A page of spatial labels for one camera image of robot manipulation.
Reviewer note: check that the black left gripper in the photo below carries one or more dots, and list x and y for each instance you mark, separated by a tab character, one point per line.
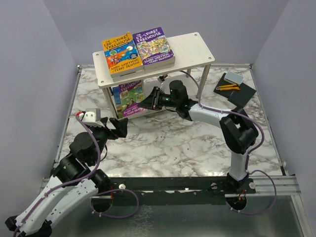
121	125

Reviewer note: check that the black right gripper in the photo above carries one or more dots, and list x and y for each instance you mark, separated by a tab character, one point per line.
152	101

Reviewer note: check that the purple green treehouse book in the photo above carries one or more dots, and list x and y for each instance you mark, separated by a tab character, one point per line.
130	94

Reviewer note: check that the blue treehouse book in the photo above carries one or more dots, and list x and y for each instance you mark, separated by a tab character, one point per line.
155	64

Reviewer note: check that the Animal Farm book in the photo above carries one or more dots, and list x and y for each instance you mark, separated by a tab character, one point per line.
116	94

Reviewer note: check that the Little Women book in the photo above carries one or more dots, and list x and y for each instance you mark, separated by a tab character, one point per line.
128	74

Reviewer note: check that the purple 52-Storey Treehouse book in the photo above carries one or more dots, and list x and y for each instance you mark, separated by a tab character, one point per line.
153	43

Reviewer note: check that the yellow 130-Storey Treehouse book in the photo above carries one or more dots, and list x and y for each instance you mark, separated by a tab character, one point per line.
122	55

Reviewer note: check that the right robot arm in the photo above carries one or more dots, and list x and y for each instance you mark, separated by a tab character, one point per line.
239	131

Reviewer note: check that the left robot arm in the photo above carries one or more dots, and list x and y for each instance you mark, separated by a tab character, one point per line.
74	180

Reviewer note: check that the white two-tier shelf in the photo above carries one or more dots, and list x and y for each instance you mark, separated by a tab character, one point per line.
190	52

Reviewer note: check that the large black mat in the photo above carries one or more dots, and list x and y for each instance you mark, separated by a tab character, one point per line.
226	94

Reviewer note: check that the grey white box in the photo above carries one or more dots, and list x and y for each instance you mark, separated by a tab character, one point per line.
233	78

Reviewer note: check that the small black mat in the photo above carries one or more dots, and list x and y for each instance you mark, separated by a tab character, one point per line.
241	98

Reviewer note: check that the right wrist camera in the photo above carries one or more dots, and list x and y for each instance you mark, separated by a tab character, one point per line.
162	79

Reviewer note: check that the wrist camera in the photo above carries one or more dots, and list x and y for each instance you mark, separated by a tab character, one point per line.
162	79
91	117

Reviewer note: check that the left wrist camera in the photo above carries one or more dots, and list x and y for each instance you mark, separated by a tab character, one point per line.
91	117

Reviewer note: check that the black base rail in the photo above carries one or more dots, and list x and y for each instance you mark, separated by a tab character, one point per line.
184	190

